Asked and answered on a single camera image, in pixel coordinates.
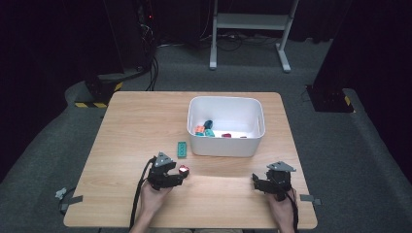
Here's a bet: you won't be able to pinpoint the grey tape strip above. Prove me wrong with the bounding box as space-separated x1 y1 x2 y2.
299 193 323 207
57 194 85 214

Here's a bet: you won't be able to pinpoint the black hanging cable bundle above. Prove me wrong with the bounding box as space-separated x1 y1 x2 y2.
139 18 160 92

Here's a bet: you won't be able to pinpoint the black floor cables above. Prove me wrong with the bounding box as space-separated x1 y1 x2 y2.
158 29 280 53

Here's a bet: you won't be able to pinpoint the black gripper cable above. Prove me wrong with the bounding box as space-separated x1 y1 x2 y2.
128 156 157 231
285 187 301 233

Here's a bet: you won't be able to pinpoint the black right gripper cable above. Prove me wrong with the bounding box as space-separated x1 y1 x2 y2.
285 187 301 233

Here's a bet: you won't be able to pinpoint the black striped stand base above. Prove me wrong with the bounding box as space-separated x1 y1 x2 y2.
73 72 125 110
305 84 356 114

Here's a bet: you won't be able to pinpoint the white plastic bin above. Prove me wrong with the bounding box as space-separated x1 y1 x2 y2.
187 95 266 158

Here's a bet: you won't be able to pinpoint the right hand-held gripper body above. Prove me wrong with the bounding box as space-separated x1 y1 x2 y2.
263 160 297 202

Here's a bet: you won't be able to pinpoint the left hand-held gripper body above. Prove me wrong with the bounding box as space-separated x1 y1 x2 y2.
147 151 178 191

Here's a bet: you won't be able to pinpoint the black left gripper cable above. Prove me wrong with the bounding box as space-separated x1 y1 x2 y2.
128 156 157 231

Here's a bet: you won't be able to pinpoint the teal flat toy plate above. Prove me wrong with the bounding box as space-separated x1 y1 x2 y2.
176 141 189 159

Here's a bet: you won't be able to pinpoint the white metal stand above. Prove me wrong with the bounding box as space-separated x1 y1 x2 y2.
208 0 301 74

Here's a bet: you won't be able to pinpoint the person's right hand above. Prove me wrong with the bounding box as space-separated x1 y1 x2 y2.
266 187 297 227

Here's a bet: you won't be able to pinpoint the person's left hand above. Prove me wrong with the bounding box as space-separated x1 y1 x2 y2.
139 181 175 216

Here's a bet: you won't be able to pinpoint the black equipment rack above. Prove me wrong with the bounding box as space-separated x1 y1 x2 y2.
103 0 158 73

